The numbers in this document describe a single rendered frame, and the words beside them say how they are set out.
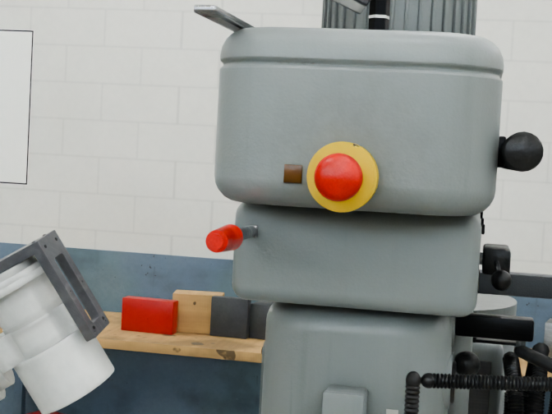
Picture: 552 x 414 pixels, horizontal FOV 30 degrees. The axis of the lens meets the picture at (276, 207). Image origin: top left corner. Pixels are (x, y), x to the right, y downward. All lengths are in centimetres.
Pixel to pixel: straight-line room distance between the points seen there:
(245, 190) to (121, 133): 472
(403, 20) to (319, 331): 43
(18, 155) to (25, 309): 505
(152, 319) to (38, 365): 421
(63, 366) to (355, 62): 35
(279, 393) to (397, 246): 20
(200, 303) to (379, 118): 417
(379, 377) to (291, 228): 17
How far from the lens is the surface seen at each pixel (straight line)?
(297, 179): 90
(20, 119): 585
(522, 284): 140
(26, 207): 584
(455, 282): 99
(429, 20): 128
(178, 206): 553
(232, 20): 92
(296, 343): 105
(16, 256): 80
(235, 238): 89
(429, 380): 95
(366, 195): 87
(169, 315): 498
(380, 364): 104
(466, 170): 90
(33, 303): 81
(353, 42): 90
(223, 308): 498
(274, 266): 100
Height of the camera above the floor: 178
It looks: 3 degrees down
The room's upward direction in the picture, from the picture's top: 3 degrees clockwise
